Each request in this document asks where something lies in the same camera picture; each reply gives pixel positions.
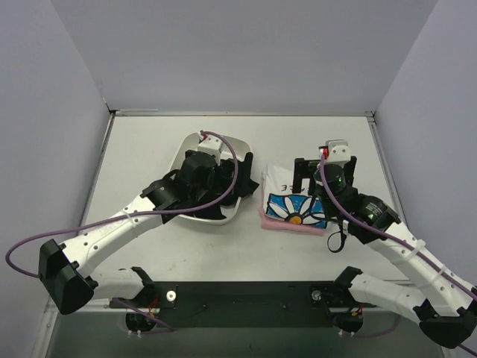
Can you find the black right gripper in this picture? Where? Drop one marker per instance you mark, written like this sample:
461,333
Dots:
302,165

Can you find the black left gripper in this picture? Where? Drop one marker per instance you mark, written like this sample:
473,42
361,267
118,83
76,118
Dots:
231,173

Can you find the black t shirt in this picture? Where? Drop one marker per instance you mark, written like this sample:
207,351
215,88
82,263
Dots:
214,212

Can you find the white daisy print t shirt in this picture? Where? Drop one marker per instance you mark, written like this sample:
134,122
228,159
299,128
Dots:
280,203

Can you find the white plastic bin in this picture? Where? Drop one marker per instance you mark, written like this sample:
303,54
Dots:
191,142

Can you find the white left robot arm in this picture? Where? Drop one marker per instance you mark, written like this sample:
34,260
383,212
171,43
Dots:
69,270

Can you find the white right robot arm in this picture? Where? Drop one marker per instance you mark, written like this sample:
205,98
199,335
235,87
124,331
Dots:
438,301

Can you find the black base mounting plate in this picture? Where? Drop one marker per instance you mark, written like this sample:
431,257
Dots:
269,304

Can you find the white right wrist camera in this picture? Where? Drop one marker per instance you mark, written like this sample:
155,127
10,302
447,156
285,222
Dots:
336,152

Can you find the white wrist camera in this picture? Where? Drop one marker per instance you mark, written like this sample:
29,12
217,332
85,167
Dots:
210,145
336,152

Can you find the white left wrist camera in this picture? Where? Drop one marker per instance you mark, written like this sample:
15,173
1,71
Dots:
210,145

